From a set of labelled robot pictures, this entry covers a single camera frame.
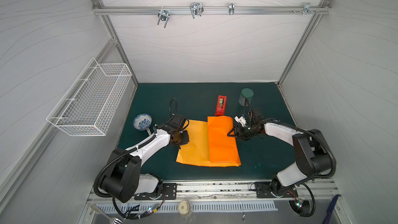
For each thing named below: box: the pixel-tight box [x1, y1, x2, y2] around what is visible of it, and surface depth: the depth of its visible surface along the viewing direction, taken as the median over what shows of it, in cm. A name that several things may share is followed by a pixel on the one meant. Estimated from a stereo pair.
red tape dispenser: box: [214, 94, 228, 117], surface depth 103 cm
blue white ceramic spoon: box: [133, 113, 153, 136], surface depth 98 cm
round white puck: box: [178, 200, 191, 216], surface depth 62 cm
